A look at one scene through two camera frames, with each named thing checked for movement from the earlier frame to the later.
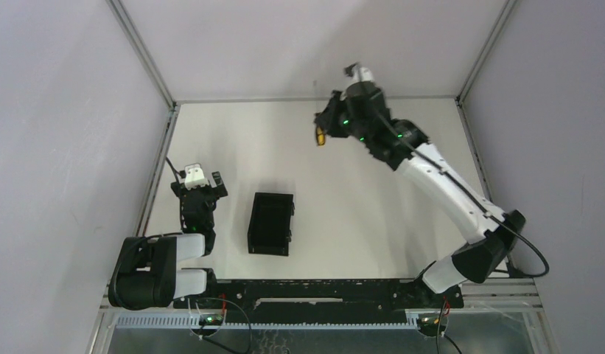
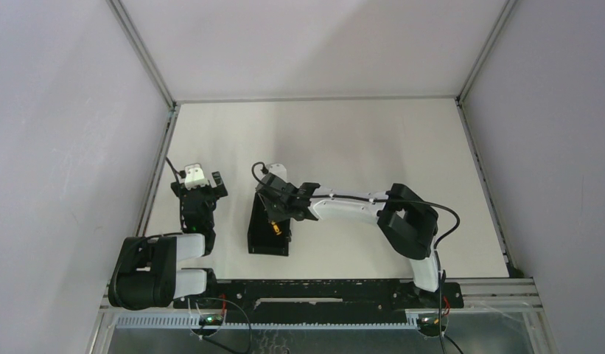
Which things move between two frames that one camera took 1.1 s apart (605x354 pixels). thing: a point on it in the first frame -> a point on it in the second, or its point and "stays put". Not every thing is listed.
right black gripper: x=326 y=119 -> x=273 y=216
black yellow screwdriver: x=320 y=135 -> x=275 y=228
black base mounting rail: x=267 y=297 stays put
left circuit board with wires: x=209 y=323 stays put
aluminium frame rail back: x=289 y=99 stays put
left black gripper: x=200 y=192 stays put
